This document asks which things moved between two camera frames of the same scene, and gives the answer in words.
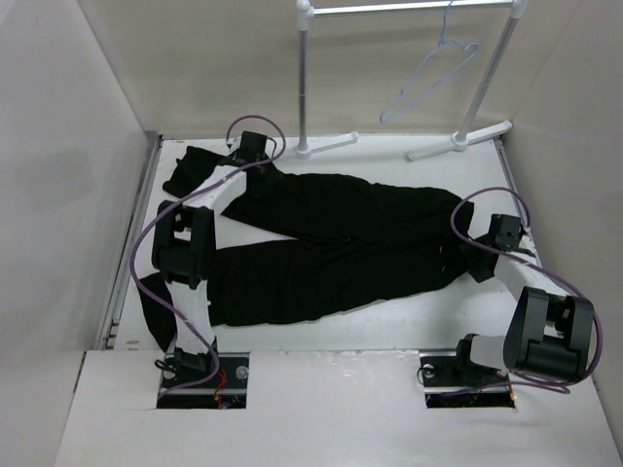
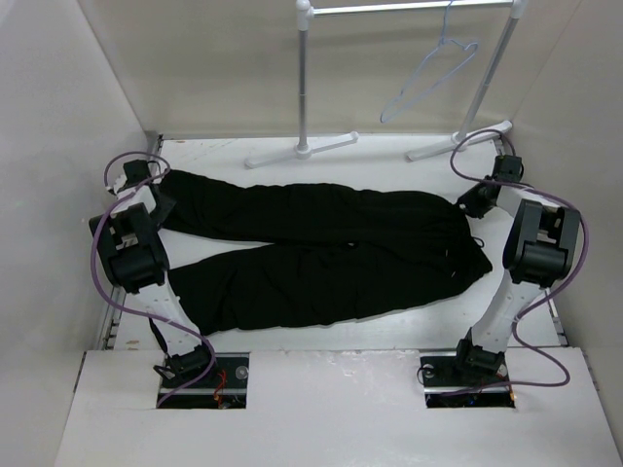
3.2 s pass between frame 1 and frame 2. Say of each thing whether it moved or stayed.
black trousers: moved
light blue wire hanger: stayed
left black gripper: moved
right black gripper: moved
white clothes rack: stayed
